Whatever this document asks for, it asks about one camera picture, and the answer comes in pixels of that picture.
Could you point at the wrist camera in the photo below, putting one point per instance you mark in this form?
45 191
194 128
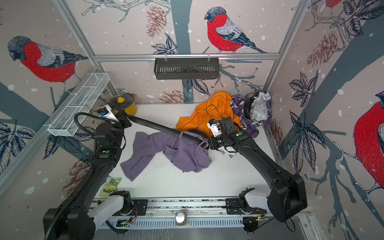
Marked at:
105 112
214 126

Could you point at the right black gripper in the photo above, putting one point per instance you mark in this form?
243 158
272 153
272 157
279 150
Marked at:
213 142

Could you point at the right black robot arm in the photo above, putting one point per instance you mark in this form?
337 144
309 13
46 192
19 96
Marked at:
288 193

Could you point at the purple camouflage trousers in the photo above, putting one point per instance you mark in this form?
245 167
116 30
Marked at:
260 112

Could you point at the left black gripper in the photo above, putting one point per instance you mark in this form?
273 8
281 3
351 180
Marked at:
122 120

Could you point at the green snack wrapper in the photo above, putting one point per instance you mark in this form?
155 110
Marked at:
110 186

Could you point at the lavender purple trousers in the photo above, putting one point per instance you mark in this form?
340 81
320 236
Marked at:
186 152

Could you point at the yellow pot with lid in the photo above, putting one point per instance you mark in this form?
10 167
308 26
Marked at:
124 102

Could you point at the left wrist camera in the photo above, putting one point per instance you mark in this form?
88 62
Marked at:
105 112

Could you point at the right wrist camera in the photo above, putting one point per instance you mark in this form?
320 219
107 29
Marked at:
214 126

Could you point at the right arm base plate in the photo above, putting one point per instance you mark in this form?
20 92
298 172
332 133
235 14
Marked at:
236 206

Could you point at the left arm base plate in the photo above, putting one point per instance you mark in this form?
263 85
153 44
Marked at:
139 208

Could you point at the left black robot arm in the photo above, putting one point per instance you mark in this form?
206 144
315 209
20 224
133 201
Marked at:
70 221

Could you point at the black hanging basket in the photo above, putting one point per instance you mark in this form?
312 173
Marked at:
186 68

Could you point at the orange trousers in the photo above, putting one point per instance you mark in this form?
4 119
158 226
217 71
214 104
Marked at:
217 107

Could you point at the white wire mesh shelf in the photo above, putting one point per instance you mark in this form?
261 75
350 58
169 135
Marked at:
81 100

